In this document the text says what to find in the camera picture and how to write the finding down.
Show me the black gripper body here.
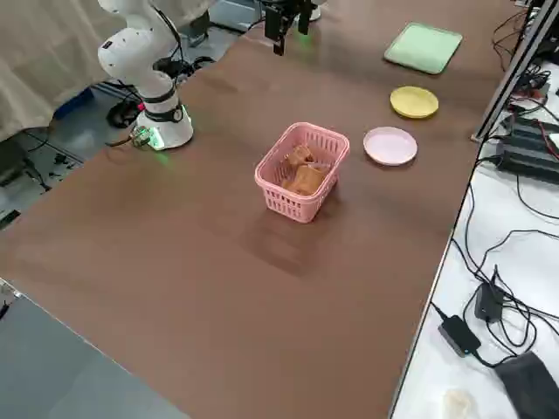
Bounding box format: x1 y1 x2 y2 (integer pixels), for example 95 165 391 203
260 0 316 10

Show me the green rectangular tray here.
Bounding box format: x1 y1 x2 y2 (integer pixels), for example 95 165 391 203
383 22 464 76

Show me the clear-wrapped bread pack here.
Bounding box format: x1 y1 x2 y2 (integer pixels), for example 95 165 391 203
286 143 318 167
281 165 329 196

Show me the small pink plastic basket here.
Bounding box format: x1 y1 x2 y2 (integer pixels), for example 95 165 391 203
254 121 351 225

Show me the yellow round plate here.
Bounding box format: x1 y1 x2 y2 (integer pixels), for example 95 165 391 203
389 86 439 120

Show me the white round plate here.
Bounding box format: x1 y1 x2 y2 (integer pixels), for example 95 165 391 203
362 126 419 168

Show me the blue plastic box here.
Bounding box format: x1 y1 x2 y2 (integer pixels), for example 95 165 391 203
54 85 96 120

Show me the beige curtain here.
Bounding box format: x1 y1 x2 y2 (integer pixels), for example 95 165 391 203
0 0 132 143

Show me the black power supply box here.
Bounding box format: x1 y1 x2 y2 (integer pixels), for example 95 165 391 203
506 113 559 152
494 137 559 183

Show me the small black charger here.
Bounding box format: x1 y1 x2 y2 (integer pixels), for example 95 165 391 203
474 264 507 323

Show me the flat black power adapter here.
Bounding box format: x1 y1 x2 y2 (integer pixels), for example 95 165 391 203
438 314 482 358

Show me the white crumpled tissue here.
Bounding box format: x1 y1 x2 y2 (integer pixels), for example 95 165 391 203
443 388 476 419

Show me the dark grey pouch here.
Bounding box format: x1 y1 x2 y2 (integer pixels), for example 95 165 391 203
493 351 559 419

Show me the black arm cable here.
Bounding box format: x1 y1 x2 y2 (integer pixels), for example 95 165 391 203
148 0 184 88

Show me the black cable coil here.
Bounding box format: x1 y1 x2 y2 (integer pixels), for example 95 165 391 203
107 99 145 130

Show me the black table cable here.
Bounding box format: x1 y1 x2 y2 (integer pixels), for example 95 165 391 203
492 8 532 71

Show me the aluminium frame strut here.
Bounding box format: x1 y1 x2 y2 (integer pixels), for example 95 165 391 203
470 0 559 143

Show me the long black desk cable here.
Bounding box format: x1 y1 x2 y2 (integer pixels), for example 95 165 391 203
449 156 559 363

